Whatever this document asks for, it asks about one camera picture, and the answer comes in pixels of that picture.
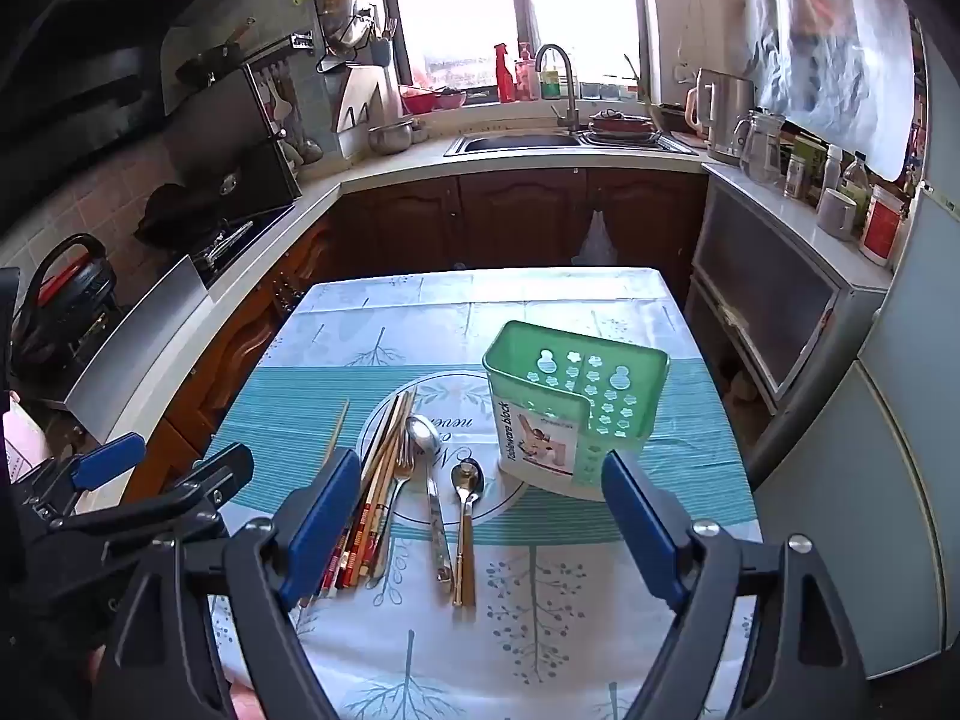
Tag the glass-door side cabinet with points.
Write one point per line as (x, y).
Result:
(772, 300)

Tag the red bowl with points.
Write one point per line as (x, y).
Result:
(418, 101)

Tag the grey mug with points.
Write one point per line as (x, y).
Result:
(834, 214)

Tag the glass jug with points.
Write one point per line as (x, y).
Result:
(761, 154)

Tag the tree-patterned tablecloth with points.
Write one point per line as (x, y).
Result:
(450, 660)

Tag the black frying pan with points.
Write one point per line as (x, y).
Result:
(210, 60)

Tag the green dish soap bottle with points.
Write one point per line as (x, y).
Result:
(550, 82)

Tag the black range hood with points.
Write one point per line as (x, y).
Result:
(82, 75)

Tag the hanging steel pan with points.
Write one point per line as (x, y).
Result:
(345, 15)

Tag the clear plastic bottle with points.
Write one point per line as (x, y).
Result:
(855, 187)

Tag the stack of red dishes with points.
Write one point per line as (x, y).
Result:
(619, 126)

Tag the brown wooden base cabinets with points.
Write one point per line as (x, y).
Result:
(510, 217)

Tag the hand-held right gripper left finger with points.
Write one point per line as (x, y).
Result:
(322, 525)

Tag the green box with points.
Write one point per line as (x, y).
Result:
(802, 169)

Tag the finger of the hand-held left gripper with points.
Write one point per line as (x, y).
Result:
(214, 474)
(105, 459)

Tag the hanging kitchen utensils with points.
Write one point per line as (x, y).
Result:
(281, 112)

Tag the black splash guard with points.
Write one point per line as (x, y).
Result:
(225, 135)

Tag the black wok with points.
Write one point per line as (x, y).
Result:
(176, 214)

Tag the steel fork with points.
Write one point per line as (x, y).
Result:
(403, 474)

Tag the green plastic utensil holder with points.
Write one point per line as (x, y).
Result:
(501, 360)

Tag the steel faucet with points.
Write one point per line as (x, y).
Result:
(571, 97)

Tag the bundle of chopsticks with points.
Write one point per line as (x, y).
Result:
(382, 480)

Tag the large steel spoon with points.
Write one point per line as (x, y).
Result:
(424, 435)

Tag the grey refrigerator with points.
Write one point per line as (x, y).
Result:
(900, 465)

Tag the steel kitchen sink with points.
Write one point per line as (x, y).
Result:
(517, 142)

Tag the light bamboo chopstick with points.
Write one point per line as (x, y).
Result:
(337, 431)

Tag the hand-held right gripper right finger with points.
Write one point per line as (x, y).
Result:
(637, 525)

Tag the plastic-covered wall poster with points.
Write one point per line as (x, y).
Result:
(825, 52)

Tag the stainless steel panel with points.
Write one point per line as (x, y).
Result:
(142, 345)

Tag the steel electric kettle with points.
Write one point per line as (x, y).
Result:
(727, 112)

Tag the steel bowl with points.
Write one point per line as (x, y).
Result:
(390, 139)

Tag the red-labelled jar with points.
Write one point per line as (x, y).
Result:
(881, 229)

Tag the kitchen window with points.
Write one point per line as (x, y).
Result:
(517, 7)

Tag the white plastic bag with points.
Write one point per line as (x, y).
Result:
(598, 244)

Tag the white bottle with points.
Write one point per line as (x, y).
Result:
(832, 169)

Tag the pink bottle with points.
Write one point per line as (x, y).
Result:
(525, 79)

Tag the wooden cutting board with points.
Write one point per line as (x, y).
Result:
(360, 97)

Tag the red spray bottle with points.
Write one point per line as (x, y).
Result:
(504, 79)

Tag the gas stove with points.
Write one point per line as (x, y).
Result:
(240, 240)

